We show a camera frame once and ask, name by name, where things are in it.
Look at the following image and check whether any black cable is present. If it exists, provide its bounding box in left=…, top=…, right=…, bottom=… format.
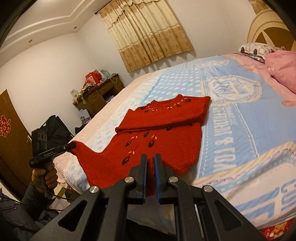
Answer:
left=35, top=183, right=80, bottom=202

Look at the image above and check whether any dark curtain rod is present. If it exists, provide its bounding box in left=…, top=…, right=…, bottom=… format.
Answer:
left=95, top=0, right=121, bottom=15

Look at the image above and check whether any narrow beige patterned curtain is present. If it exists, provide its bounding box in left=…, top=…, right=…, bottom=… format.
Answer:
left=248, top=0, right=270, bottom=14

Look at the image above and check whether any red gift bag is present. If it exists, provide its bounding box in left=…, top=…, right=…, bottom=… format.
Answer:
left=85, top=72, right=102, bottom=86

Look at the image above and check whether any black bag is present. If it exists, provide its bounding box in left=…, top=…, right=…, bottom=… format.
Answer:
left=74, top=125, right=89, bottom=135

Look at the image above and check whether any person's left hand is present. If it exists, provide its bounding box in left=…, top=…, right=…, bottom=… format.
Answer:
left=31, top=166, right=58, bottom=189

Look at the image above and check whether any brown wooden door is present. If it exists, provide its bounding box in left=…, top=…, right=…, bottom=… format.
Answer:
left=0, top=89, right=35, bottom=193

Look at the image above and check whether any wide beige patterned curtain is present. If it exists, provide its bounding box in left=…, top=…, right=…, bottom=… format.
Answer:
left=99, top=0, right=193, bottom=73

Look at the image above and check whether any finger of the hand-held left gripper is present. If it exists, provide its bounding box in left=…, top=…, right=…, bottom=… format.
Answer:
left=60, top=142, right=77, bottom=153

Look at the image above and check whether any blue printed bedsheet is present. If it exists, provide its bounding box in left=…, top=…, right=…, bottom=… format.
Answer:
left=88, top=54, right=296, bottom=229

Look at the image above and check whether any patterned pillow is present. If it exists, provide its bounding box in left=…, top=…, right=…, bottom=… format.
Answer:
left=238, top=42, right=286, bottom=63

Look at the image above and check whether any cream wooden headboard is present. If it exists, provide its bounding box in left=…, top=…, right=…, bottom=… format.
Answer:
left=248, top=9, right=295, bottom=50

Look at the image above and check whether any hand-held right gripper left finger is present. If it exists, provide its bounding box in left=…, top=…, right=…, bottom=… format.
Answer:
left=30, top=153, right=148, bottom=241

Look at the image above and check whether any red paper door decoration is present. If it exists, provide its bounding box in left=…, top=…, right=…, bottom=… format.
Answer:
left=0, top=115, right=11, bottom=137

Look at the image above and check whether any red knitted sweater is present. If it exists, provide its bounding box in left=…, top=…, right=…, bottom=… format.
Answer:
left=69, top=94, right=211, bottom=194

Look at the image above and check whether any red patterned mattress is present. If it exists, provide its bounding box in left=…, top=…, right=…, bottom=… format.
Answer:
left=262, top=219, right=294, bottom=239

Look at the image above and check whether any brown wooden desk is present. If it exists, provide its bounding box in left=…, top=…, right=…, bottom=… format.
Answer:
left=74, top=74, right=125, bottom=118

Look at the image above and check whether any black fabric case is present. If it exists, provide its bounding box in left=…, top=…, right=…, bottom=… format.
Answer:
left=38, top=115, right=74, bottom=149

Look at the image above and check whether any person's left forearm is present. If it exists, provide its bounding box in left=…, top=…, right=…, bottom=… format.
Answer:
left=22, top=183, right=58, bottom=223

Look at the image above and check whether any pink blanket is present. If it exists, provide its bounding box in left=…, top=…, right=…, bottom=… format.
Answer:
left=264, top=50, right=296, bottom=93

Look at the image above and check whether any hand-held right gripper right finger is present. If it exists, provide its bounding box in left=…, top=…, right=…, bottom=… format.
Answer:
left=154, top=153, right=266, bottom=241

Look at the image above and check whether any green cloth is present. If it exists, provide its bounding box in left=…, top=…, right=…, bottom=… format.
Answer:
left=79, top=85, right=93, bottom=105

